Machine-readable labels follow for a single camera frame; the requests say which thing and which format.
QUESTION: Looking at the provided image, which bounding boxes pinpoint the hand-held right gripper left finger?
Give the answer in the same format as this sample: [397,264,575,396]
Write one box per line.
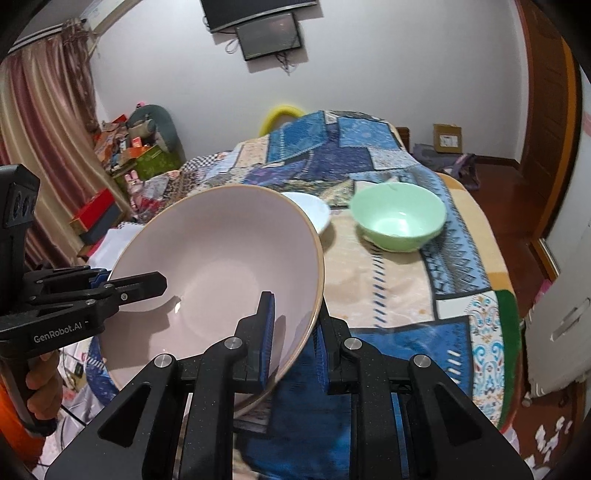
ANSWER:
[44,291,278,480]

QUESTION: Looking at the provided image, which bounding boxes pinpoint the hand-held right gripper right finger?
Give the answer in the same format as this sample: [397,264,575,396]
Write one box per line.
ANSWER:
[311,298,536,480]

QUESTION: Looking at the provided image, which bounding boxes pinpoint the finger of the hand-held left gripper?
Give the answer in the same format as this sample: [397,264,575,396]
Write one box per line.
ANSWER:
[22,265,112,298]
[28,271,168,326]

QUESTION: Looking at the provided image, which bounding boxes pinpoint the pink bowl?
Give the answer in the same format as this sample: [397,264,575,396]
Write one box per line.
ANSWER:
[98,185,327,417]

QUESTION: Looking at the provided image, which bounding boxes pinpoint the white bowl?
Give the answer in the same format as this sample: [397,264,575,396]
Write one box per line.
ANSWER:
[281,192,332,237]

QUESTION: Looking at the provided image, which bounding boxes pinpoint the green bowl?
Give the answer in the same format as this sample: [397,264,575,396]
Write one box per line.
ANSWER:
[349,182,448,253]

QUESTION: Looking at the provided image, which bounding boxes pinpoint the person's left forearm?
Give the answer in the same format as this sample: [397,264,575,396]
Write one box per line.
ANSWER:
[0,382,48,472]

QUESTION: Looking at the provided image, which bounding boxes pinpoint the person's left hand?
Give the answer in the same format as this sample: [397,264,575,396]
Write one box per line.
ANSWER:
[25,348,62,424]

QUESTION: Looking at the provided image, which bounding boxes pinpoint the white cloth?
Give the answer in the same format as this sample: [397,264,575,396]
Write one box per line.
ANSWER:
[99,222,149,265]

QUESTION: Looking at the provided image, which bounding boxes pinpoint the red box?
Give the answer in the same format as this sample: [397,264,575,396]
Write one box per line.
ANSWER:
[69,188,122,232]

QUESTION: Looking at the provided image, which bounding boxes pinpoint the pink bunny toy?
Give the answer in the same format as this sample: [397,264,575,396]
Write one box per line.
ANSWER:
[124,169,144,209]

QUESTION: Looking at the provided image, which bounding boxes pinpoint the patchwork blanket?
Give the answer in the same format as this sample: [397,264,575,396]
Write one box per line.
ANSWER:
[85,110,523,480]

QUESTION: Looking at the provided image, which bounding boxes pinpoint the green storage box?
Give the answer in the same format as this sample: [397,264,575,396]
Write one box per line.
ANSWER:
[131,144,182,181]

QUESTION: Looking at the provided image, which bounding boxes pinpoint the striped brown curtain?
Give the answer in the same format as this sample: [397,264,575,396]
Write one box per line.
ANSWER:
[0,31,131,274]

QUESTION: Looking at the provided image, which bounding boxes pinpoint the yellow foam tube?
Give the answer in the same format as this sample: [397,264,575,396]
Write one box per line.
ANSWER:
[259,104,306,137]

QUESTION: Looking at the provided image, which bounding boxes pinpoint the grey backpack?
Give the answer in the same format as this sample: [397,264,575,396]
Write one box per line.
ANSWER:
[412,143,482,191]

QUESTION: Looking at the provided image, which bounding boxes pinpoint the curtain rod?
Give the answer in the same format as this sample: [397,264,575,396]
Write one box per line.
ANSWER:
[8,18,89,55]

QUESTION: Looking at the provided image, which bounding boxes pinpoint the white appliance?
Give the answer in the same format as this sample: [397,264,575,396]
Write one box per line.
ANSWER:
[525,294,591,398]

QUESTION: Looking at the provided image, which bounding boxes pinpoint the white paper scraps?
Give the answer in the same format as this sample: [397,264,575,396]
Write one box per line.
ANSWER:
[521,391,579,468]

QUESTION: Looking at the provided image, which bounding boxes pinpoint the cardboard box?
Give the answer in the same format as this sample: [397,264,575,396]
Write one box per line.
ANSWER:
[433,124,464,155]

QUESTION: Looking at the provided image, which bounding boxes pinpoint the white air conditioner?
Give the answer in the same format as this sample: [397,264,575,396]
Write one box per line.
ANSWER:
[78,0,145,32]

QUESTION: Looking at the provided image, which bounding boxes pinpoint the wooden door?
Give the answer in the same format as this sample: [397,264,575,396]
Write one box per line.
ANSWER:
[514,0,583,283]

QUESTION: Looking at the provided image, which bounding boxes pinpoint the small black wall monitor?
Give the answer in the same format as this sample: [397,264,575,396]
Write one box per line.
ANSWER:
[235,11,304,62]

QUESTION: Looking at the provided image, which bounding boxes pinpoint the black wall television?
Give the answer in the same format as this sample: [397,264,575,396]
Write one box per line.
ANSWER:
[199,0,319,34]

